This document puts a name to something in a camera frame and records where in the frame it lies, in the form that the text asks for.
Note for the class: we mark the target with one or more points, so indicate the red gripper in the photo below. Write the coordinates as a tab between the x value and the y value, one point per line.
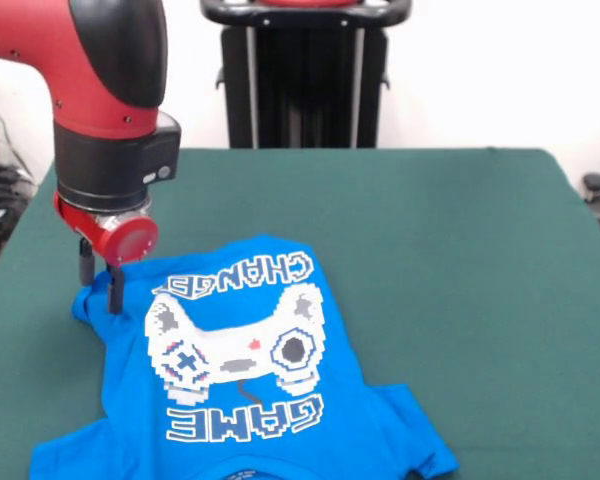
125	242

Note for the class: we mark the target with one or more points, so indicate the blue printed t-shirt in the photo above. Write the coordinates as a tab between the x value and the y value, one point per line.
305	425

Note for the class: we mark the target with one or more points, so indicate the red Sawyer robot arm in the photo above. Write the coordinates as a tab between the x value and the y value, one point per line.
80	100

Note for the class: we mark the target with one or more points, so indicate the dark green table cloth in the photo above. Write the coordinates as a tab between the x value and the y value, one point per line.
480	300

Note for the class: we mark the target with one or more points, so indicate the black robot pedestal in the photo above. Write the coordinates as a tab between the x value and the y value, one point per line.
305	75

